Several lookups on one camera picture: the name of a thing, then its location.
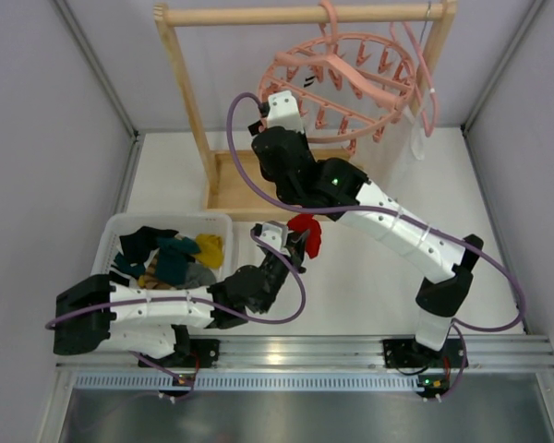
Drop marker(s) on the pink wire clothes hanger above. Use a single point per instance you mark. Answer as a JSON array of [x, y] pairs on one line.
[[423, 100]]

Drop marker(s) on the brown striped sock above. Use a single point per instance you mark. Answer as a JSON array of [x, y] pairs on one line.
[[149, 281]]

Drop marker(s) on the white plastic basket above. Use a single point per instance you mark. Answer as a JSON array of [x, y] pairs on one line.
[[188, 225]]

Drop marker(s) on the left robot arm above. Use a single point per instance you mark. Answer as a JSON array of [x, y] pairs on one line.
[[98, 314]]

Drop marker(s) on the aluminium mounting rail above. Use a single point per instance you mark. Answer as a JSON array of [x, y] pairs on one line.
[[489, 353]]

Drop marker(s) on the grey sock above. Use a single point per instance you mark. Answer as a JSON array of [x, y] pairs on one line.
[[198, 275]]

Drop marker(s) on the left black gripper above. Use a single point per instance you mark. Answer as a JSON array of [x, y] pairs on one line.
[[294, 246]]

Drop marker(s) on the red sock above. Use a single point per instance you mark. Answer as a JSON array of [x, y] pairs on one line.
[[306, 223]]

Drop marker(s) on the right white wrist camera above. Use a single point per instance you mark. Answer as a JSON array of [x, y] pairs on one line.
[[281, 109]]

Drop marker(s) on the wooden clothes rack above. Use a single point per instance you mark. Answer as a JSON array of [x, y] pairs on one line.
[[226, 191]]

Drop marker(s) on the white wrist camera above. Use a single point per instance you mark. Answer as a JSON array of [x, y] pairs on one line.
[[281, 109], [272, 233]]

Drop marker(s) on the yellow sock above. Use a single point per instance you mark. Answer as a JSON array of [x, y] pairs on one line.
[[210, 250]]

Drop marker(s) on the white slotted cable duct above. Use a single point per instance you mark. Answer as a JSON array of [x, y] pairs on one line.
[[211, 381]]

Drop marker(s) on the black sock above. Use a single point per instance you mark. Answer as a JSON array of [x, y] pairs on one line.
[[136, 249]]

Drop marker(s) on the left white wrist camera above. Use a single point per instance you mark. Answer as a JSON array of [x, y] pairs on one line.
[[272, 233]]

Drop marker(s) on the white cloth garment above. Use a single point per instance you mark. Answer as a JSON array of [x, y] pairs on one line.
[[411, 136]]

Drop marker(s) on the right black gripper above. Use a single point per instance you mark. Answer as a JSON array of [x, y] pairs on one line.
[[268, 139]]

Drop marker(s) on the white sock with stripes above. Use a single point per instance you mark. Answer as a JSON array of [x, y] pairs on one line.
[[313, 78]]

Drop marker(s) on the pink round clip hanger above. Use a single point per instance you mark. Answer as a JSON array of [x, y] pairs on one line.
[[366, 82]]

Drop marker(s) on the dark teal sock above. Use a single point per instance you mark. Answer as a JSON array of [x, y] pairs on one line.
[[172, 256]]

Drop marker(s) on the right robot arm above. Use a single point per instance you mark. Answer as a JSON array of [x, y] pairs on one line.
[[343, 193]]

